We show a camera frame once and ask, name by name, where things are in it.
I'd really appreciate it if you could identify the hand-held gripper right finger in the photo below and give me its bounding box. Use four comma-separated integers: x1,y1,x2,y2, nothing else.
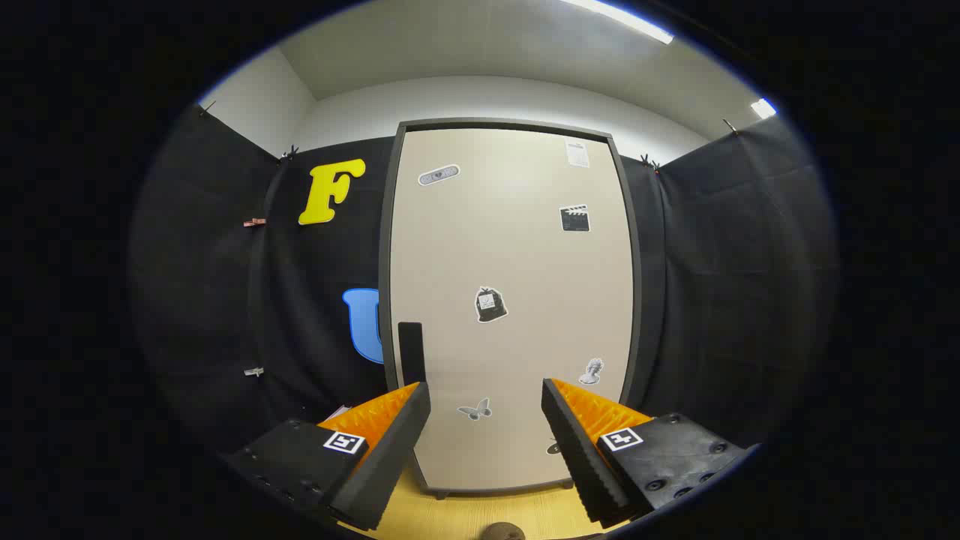
541,377,758,530

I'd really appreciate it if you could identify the black door handle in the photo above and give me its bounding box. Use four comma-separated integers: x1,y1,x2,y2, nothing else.
397,322,427,387

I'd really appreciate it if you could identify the grey shoe cabinet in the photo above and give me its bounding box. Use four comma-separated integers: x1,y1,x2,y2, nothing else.
377,118,646,501

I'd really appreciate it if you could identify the long ceiling light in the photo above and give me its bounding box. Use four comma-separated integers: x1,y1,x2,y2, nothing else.
559,0,676,44

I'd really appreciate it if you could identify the black backdrop cloth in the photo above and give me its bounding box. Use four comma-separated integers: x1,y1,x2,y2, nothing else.
127,105,837,481

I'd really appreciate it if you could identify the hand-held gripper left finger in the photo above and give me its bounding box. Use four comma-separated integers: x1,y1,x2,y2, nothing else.
221,381,432,533

